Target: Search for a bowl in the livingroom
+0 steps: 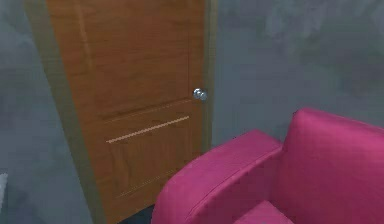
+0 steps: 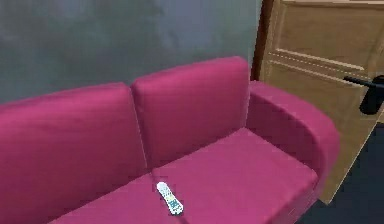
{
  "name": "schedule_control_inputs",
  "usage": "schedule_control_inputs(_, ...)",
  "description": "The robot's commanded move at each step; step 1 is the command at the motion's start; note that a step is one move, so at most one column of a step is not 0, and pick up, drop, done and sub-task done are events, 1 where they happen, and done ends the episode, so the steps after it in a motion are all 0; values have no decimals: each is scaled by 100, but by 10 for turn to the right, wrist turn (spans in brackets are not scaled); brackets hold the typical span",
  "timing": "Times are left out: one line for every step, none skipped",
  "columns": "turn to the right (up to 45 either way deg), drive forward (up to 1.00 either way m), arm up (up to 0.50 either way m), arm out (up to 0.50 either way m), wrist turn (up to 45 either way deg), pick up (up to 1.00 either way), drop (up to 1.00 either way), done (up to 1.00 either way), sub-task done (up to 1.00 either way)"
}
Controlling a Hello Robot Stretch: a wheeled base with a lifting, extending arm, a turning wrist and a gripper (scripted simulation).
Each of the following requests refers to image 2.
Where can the light wooden room door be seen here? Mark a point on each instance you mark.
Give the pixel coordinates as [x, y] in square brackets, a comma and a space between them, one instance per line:
[320, 66]

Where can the pink sofa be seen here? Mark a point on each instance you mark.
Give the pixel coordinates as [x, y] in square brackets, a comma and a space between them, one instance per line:
[206, 140]

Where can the white remote control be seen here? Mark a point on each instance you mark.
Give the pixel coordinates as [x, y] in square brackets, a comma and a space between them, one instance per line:
[169, 198]

